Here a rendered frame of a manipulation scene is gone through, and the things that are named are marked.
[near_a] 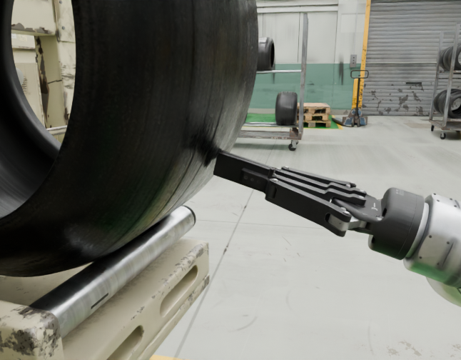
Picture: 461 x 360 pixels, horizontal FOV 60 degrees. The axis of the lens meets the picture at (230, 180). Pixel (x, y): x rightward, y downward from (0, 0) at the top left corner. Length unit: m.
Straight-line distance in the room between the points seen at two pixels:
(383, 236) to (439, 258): 0.06
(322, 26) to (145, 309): 11.42
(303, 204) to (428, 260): 0.14
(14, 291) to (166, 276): 0.26
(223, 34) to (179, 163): 0.13
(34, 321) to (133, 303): 0.18
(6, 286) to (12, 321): 0.38
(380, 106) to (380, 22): 2.18
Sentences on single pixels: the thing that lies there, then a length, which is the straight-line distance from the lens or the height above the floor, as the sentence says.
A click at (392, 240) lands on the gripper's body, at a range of 0.45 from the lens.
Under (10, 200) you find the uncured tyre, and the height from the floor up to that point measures 0.93.
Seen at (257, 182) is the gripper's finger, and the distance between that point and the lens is 0.46.
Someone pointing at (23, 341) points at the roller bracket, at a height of 0.94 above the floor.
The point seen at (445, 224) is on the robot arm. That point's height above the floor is 0.99.
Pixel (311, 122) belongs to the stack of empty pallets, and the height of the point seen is 0.10.
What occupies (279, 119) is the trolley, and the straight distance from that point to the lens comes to 5.98.
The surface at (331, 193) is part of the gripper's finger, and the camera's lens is 0.45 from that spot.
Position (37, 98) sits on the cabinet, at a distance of 5.12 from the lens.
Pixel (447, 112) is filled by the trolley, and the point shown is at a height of 0.49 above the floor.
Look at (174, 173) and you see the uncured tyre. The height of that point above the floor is 1.04.
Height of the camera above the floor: 1.13
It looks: 15 degrees down
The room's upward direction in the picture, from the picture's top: straight up
